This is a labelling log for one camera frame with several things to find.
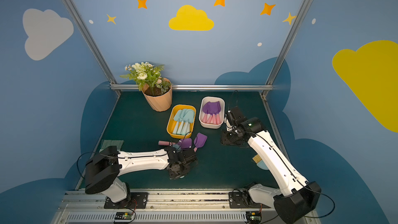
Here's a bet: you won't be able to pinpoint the purple square shovel pink handle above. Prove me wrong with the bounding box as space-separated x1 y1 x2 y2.
194 133 207 152

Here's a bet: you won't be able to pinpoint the white plastic storage box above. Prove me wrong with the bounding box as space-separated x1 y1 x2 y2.
199 96 225 129

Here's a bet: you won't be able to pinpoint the yellow plastic storage box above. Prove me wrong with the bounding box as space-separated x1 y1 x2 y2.
167 104 197 139

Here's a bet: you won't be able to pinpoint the purple pointed shovel pink handle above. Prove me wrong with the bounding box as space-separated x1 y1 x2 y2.
202 102 212 123

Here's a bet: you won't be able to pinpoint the light blue pointed shovel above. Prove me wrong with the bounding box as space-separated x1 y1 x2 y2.
181 110 194 135
173 110 181 135

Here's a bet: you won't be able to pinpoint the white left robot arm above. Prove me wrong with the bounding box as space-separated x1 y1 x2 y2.
85 146 198 208

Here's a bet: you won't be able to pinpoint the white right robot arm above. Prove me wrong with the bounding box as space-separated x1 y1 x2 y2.
221 107 321 224

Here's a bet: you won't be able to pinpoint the purple square shovel lying sideways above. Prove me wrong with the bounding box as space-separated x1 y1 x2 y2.
158 138 193 150

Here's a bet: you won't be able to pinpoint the blue hand brush tan bristles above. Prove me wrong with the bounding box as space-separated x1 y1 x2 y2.
252 154 268 170

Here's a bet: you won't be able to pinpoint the potted white flower plant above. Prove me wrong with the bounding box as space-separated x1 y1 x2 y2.
120 62 172 112

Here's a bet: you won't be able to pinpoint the left circuit board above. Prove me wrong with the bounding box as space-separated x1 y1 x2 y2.
114 212 134 223

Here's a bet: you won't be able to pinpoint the circuit board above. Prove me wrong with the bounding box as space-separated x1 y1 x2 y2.
245 212 262 224
114 212 134 223

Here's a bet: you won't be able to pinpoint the right circuit board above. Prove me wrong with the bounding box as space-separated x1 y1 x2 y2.
245 212 262 224

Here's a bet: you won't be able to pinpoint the aluminium rail front frame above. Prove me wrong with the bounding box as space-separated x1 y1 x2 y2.
52 189 283 224

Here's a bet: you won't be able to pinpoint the right aluminium frame post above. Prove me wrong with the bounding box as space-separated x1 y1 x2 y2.
261 0 313 100

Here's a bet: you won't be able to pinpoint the aluminium frame post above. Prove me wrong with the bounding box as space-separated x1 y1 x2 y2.
261 0 313 100
61 0 117 87

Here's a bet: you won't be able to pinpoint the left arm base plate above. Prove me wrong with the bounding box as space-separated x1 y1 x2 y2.
104 192 148 209

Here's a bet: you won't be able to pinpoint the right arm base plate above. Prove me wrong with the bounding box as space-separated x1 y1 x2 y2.
229 190 261 209

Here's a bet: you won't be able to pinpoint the left aluminium frame post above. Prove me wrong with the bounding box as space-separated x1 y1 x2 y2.
61 0 117 87

